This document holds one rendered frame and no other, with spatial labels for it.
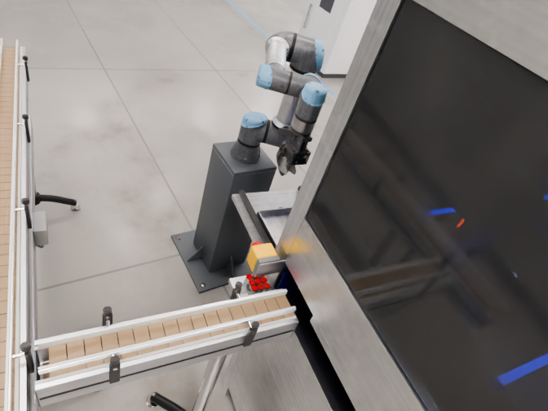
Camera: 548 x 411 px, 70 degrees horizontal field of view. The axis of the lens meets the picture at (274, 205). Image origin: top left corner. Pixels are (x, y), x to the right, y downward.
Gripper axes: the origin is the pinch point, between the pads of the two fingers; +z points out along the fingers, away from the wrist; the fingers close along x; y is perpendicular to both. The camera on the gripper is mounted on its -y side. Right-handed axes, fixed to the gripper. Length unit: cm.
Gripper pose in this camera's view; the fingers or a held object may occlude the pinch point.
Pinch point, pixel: (282, 171)
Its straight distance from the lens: 145.4
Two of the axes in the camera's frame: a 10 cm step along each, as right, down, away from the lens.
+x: 8.8, -0.9, 4.6
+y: 3.9, 6.9, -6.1
